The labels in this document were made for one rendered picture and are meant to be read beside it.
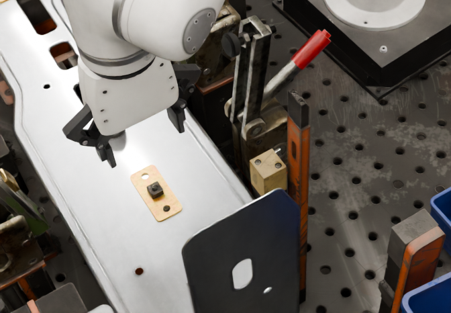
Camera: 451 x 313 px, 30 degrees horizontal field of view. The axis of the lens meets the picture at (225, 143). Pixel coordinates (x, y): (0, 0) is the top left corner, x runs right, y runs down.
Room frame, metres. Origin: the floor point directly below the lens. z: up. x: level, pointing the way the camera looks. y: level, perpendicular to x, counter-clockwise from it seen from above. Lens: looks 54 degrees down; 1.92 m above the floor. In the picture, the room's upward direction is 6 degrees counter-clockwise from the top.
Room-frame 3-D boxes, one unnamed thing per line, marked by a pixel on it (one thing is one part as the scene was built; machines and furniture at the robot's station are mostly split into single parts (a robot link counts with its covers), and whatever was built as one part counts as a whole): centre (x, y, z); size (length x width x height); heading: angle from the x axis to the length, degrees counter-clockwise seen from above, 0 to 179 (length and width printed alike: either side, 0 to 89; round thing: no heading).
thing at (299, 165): (0.58, -0.09, 0.95); 0.03 x 0.01 x 0.50; 26
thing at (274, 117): (0.67, -0.05, 0.88); 0.07 x 0.06 x 0.35; 116
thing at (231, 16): (0.84, 0.00, 0.88); 0.11 x 0.09 x 0.37; 116
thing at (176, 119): (0.62, 0.05, 1.15); 0.03 x 0.03 x 0.07; 26
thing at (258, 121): (0.64, -0.04, 1.06); 0.03 x 0.01 x 0.03; 116
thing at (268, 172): (0.58, -0.05, 0.88); 0.04 x 0.04 x 0.36; 26
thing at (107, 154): (0.57, 0.15, 1.15); 0.03 x 0.03 x 0.07; 26
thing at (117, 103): (0.60, 0.10, 1.23); 0.10 x 0.07 x 0.11; 116
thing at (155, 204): (0.60, 0.10, 1.01); 0.08 x 0.04 x 0.01; 26
